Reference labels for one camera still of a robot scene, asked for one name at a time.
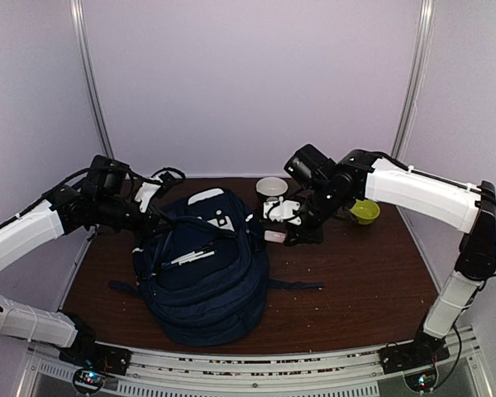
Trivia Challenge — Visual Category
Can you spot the lime green bowl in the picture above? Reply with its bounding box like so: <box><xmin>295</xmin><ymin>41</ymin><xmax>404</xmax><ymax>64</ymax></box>
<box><xmin>350</xmin><ymin>200</ymin><xmax>380</xmax><ymax>226</ymax></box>

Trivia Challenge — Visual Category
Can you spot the left aluminium frame post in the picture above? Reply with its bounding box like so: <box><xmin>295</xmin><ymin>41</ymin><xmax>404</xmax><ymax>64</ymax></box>
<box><xmin>69</xmin><ymin>0</ymin><xmax>115</xmax><ymax>160</ymax></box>

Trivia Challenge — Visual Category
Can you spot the white marker blue cap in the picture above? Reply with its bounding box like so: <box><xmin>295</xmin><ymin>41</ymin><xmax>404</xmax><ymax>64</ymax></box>
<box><xmin>161</xmin><ymin>261</ymin><xmax>179</xmax><ymax>270</ymax></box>

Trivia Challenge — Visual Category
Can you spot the front aluminium rail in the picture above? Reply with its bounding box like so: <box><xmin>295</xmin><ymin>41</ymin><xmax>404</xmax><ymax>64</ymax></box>
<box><xmin>16</xmin><ymin>326</ymin><xmax>493</xmax><ymax>397</ymax></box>

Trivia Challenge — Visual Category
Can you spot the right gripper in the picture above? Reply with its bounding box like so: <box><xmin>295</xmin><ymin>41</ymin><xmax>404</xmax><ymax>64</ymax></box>
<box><xmin>284</xmin><ymin>183</ymin><xmax>348</xmax><ymax>246</ymax></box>

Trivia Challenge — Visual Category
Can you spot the black and white bowl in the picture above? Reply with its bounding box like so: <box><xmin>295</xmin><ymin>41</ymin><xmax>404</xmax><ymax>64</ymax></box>
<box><xmin>255</xmin><ymin>176</ymin><xmax>289</xmax><ymax>203</ymax></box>

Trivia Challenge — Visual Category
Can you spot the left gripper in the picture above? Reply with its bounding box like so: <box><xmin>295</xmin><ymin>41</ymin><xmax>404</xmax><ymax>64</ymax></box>
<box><xmin>95</xmin><ymin>193</ymin><xmax>174</xmax><ymax>242</ymax></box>

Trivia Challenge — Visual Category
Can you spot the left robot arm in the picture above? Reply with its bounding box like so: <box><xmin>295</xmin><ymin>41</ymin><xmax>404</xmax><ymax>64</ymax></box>
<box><xmin>0</xmin><ymin>155</ymin><xmax>186</xmax><ymax>367</ymax></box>

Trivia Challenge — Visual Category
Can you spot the white marker red cap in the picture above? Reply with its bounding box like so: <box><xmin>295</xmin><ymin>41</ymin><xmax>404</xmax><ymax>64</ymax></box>
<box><xmin>169</xmin><ymin>251</ymin><xmax>203</xmax><ymax>265</ymax></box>

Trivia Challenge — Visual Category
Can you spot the small pink glue bottle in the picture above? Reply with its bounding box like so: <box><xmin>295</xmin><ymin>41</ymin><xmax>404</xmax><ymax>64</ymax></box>
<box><xmin>264</xmin><ymin>230</ymin><xmax>286</xmax><ymax>244</ymax></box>

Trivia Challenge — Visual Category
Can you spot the white marker dark cap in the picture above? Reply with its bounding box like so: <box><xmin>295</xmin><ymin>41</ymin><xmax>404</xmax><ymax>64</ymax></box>
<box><xmin>179</xmin><ymin>251</ymin><xmax>216</xmax><ymax>264</ymax></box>

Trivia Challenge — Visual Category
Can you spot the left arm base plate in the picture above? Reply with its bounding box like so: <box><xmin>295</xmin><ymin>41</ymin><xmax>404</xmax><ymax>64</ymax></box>
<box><xmin>57</xmin><ymin>343</ymin><xmax>131</xmax><ymax>375</ymax></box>

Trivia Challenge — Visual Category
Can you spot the right aluminium frame post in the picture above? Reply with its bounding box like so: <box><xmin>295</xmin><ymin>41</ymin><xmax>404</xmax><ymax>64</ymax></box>
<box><xmin>382</xmin><ymin>0</ymin><xmax>435</xmax><ymax>183</ymax></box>

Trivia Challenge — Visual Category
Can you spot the aluminium frame post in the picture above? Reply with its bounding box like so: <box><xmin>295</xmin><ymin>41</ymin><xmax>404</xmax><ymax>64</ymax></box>
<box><xmin>69</xmin><ymin>0</ymin><xmax>115</xmax><ymax>160</ymax></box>
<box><xmin>382</xmin><ymin>0</ymin><xmax>435</xmax><ymax>183</ymax></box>

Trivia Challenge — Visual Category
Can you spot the navy blue student backpack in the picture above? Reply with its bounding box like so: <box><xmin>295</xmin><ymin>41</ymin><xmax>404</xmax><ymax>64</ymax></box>
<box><xmin>108</xmin><ymin>188</ymin><xmax>324</xmax><ymax>347</ymax></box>

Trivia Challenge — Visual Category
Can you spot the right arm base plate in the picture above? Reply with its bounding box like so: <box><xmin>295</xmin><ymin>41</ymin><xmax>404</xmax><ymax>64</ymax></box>
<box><xmin>379</xmin><ymin>342</ymin><xmax>451</xmax><ymax>374</ymax></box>

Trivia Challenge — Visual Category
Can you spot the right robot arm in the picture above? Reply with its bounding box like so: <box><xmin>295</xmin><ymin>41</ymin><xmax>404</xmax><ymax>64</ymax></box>
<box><xmin>284</xmin><ymin>144</ymin><xmax>496</xmax><ymax>366</ymax></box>

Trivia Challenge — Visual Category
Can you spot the white marker black cap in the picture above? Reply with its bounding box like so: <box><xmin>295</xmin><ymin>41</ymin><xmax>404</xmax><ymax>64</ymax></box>
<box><xmin>189</xmin><ymin>244</ymin><xmax>212</xmax><ymax>256</ymax></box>

